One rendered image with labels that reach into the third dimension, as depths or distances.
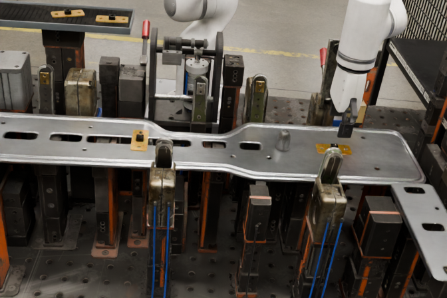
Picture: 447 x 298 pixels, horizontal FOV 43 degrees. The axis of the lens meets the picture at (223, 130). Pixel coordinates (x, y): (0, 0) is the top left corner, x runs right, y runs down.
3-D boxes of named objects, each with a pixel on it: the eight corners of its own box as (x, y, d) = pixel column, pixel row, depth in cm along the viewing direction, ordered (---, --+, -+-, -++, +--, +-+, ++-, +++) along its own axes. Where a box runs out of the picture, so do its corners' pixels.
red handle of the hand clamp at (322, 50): (320, 98, 146) (316, 46, 152) (318, 102, 148) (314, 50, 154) (336, 100, 146) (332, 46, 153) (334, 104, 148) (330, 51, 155)
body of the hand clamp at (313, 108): (294, 207, 166) (315, 103, 147) (291, 193, 172) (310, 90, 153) (314, 208, 167) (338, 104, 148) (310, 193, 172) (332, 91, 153)
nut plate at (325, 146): (317, 153, 137) (318, 149, 137) (314, 144, 140) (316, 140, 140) (352, 155, 138) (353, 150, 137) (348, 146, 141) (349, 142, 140)
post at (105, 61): (102, 187, 166) (98, 62, 145) (104, 176, 170) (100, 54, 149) (119, 187, 167) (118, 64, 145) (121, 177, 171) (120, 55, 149)
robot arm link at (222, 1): (169, 48, 181) (172, -25, 168) (217, 38, 191) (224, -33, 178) (190, 64, 173) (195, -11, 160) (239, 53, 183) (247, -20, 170)
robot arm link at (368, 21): (359, 39, 130) (330, 47, 125) (372, -17, 123) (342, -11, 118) (387, 54, 125) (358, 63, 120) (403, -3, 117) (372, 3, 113)
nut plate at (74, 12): (52, 18, 151) (52, 13, 150) (50, 12, 153) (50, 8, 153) (85, 15, 154) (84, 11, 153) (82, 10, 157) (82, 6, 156)
